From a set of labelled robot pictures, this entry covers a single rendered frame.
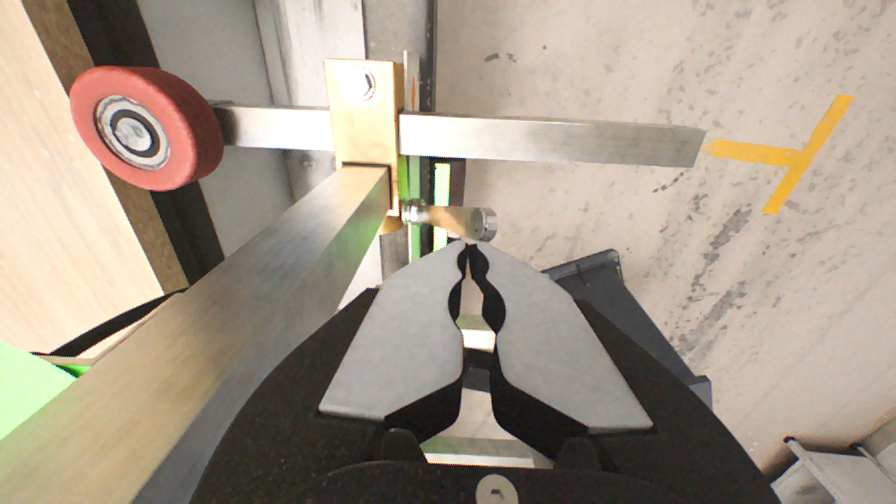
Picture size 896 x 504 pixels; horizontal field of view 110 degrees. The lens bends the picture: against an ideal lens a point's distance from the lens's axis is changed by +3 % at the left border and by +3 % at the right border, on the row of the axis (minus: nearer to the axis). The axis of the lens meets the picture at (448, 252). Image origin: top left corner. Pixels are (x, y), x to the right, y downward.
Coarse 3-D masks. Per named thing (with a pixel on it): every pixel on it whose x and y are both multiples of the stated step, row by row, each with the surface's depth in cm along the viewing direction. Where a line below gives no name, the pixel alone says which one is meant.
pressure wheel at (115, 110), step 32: (96, 96) 20; (128, 96) 20; (160, 96) 20; (192, 96) 22; (96, 128) 21; (128, 128) 20; (160, 128) 21; (192, 128) 21; (128, 160) 22; (160, 160) 22; (192, 160) 22
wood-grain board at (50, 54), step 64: (0, 0) 18; (64, 0) 20; (0, 64) 20; (64, 64) 20; (0, 128) 22; (64, 128) 22; (0, 192) 24; (64, 192) 24; (128, 192) 25; (0, 256) 27; (64, 256) 27; (128, 256) 27; (0, 320) 31; (64, 320) 30
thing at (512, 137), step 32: (224, 128) 25; (256, 128) 25; (288, 128) 25; (320, 128) 25; (416, 128) 25; (448, 128) 25; (480, 128) 25; (512, 128) 25; (544, 128) 25; (576, 128) 24; (608, 128) 24; (640, 128) 24; (672, 128) 24; (544, 160) 26; (576, 160) 26; (608, 160) 26; (640, 160) 26; (672, 160) 25
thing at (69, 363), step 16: (144, 304) 12; (160, 304) 12; (112, 320) 11; (128, 320) 12; (144, 320) 9; (80, 336) 10; (96, 336) 11; (128, 336) 9; (32, 352) 9; (64, 352) 10; (80, 352) 10; (64, 368) 8; (80, 368) 8
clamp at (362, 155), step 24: (336, 72) 22; (384, 72) 22; (336, 96) 23; (384, 96) 23; (336, 120) 24; (360, 120) 24; (384, 120) 24; (336, 144) 25; (360, 144) 25; (384, 144) 24
